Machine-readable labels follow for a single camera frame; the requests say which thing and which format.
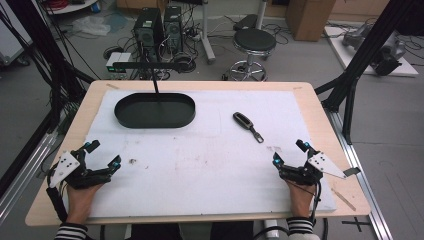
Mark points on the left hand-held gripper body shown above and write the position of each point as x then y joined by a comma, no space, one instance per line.
75,173

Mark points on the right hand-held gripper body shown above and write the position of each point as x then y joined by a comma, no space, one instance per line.
306,173

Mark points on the black car key fob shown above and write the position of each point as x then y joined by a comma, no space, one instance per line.
244,121

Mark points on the black oval tray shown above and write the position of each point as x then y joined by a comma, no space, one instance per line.
155,113

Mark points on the person's right hand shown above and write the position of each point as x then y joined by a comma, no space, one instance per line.
301,200

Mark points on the person's left hand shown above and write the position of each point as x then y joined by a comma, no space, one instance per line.
80,203

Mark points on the thin wooden stick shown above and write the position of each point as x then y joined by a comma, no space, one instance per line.
343,199

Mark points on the small grey metal tab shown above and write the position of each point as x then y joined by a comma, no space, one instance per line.
352,171

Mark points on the white foam mat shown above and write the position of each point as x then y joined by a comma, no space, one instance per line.
206,166

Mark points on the white power supply box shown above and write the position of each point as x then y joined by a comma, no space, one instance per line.
118,61

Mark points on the black T-shaped stand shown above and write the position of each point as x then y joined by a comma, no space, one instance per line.
150,65

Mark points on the white floor board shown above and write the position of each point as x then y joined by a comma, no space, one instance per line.
343,53

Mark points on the black round stool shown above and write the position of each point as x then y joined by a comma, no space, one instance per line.
255,41

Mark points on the clear plastic bag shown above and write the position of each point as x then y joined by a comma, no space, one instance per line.
90,26

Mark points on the grey machine on board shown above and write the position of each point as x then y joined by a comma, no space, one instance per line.
386,53

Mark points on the black computer tower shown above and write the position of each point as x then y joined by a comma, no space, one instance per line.
173,30
146,33

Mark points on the brown wooden cabinet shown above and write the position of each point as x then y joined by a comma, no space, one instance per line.
308,18

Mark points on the white table leg stand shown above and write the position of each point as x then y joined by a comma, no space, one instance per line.
207,33

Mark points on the aluminium rail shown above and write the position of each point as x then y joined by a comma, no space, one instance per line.
23,170
363,186

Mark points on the black metal frame post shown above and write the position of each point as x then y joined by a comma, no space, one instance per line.
363,56
50,60

